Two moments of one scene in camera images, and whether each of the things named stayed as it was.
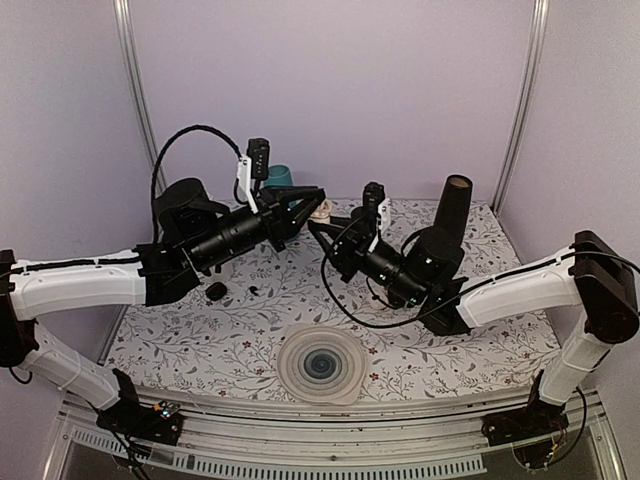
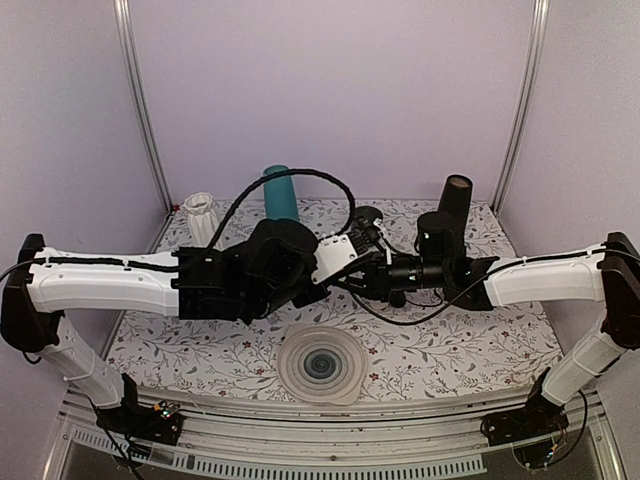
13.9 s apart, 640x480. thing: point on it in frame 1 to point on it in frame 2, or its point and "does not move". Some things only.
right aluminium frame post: x=528 y=101 does not move
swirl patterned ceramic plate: x=322 y=363 does not move
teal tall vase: x=280 y=176 does not move
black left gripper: x=273 y=208 to x=318 y=295
